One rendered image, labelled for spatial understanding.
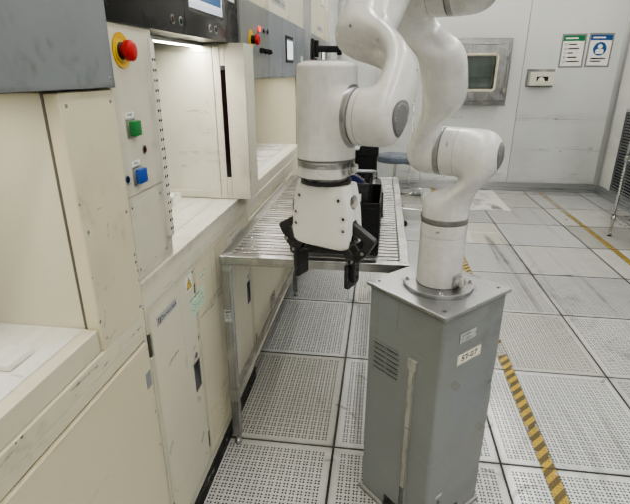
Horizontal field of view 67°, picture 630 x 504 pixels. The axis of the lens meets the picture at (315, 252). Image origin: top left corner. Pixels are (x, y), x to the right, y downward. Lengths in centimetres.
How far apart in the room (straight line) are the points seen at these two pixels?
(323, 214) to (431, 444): 88
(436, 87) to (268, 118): 220
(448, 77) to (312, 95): 49
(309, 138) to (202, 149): 116
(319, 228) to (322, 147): 12
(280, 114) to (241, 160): 146
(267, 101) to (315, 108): 255
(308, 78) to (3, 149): 55
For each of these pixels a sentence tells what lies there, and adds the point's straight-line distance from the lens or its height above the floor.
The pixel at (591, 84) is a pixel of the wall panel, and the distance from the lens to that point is 618.
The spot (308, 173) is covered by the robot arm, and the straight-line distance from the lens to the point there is 68.
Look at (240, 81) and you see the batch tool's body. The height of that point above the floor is 128.
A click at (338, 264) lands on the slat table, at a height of 75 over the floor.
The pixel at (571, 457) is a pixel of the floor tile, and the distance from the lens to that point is 210.
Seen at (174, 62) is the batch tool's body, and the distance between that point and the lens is 181.
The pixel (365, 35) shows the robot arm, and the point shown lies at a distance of 74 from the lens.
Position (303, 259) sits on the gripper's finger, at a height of 103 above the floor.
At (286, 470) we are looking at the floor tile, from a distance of 185.
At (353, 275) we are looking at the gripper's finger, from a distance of 72.
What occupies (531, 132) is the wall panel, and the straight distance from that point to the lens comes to 604.
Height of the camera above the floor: 131
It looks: 21 degrees down
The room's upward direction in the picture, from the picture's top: straight up
